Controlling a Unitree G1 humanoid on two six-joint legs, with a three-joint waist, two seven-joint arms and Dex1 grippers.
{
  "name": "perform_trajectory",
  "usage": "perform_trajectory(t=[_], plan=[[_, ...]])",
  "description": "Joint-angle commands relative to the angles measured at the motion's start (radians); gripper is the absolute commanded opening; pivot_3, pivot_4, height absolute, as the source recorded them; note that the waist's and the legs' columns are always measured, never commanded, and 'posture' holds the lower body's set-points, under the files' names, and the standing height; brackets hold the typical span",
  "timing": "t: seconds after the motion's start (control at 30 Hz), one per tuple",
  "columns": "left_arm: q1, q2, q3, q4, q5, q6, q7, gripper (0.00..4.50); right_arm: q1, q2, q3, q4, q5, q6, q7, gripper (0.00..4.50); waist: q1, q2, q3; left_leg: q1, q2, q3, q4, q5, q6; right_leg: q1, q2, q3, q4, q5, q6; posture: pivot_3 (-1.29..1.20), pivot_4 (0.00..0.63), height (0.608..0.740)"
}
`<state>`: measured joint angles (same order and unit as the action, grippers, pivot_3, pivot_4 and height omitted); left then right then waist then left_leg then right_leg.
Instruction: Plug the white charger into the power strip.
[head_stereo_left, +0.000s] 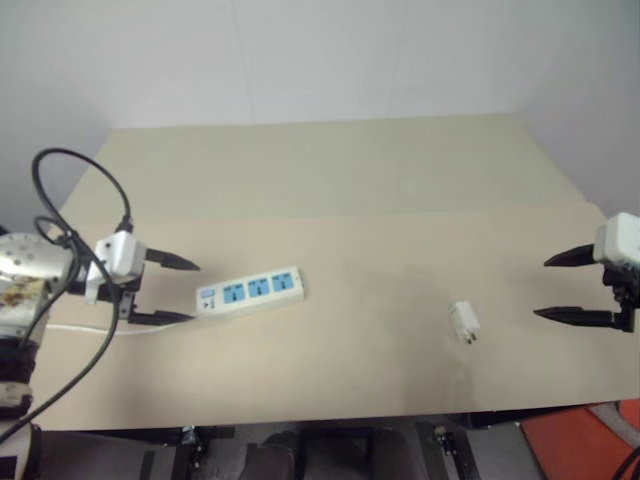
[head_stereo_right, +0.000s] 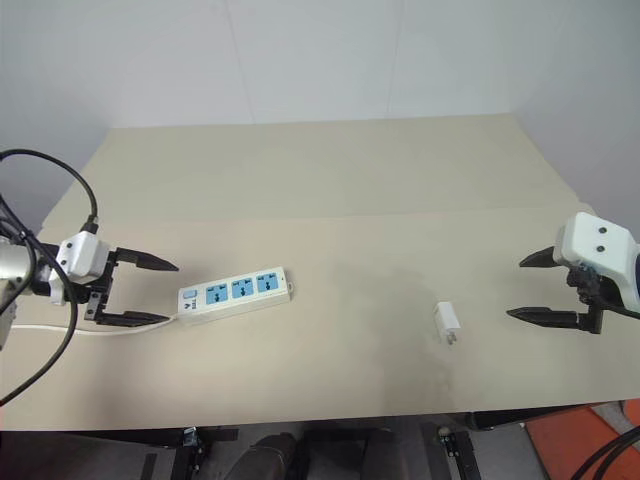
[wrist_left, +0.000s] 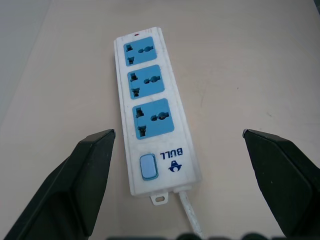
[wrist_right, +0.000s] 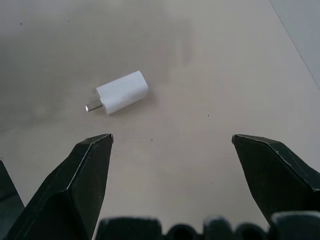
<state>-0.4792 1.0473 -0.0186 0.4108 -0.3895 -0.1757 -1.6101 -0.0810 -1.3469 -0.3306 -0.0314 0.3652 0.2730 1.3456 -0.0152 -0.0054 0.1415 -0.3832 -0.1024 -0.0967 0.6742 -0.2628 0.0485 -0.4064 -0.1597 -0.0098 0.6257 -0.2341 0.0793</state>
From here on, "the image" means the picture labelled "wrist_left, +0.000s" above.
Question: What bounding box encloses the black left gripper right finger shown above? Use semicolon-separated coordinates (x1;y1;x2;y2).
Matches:
242;128;320;238

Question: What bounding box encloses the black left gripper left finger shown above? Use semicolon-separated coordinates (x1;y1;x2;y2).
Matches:
3;128;116;240

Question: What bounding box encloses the white blue power strip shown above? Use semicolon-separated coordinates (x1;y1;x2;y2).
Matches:
113;26;203;206

